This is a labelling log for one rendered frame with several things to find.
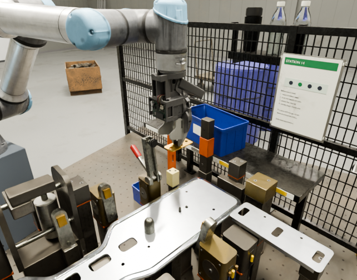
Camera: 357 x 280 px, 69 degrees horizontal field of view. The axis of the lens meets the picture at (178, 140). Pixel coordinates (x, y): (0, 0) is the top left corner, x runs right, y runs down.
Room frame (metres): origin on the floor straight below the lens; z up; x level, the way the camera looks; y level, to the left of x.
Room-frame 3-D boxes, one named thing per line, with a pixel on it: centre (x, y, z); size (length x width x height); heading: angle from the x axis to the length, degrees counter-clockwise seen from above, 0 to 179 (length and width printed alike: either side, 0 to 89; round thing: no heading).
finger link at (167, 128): (0.67, 0.03, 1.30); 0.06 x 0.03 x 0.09; 133
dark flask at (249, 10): (1.27, -0.33, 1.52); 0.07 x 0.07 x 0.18
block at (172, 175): (0.82, 0.02, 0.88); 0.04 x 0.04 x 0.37; 43
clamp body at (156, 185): (0.81, 0.12, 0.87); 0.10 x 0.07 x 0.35; 43
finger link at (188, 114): (0.65, -0.01, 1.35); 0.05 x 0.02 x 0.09; 43
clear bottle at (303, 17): (1.11, -0.48, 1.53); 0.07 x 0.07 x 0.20
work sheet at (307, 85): (0.97, -0.48, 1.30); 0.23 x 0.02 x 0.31; 43
